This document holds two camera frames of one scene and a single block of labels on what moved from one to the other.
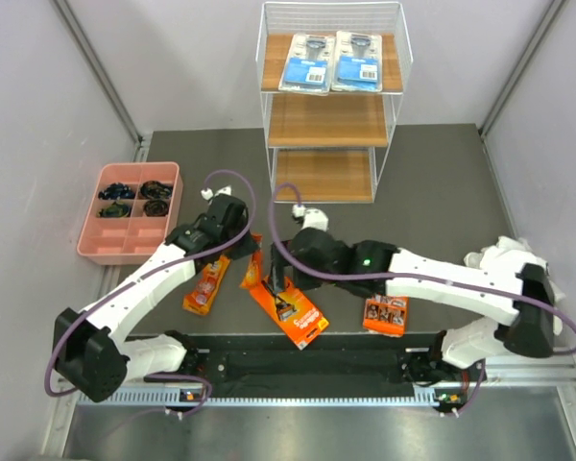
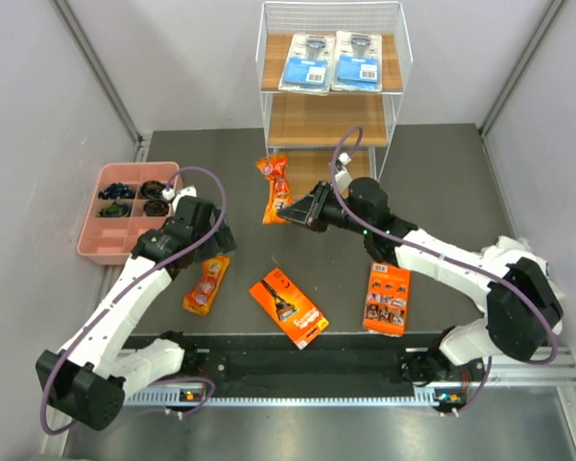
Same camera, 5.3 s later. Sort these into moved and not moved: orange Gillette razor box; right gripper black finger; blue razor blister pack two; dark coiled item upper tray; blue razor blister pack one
Moved: right gripper black finger
Not moved: blue razor blister pack one; orange Gillette razor box; dark coiled item upper tray; blue razor blister pack two
